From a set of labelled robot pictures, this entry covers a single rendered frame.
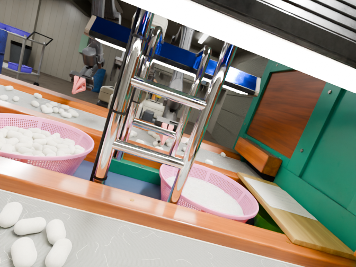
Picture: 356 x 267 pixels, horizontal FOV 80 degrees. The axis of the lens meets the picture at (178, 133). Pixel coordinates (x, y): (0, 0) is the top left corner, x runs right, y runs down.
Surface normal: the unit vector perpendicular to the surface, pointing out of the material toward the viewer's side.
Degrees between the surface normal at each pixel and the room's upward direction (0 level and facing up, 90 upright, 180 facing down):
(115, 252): 0
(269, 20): 90
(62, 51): 90
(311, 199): 90
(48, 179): 0
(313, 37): 90
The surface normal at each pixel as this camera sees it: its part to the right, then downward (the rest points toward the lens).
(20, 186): 0.07, 0.22
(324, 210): -0.94, -0.30
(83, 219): 0.32, -0.93
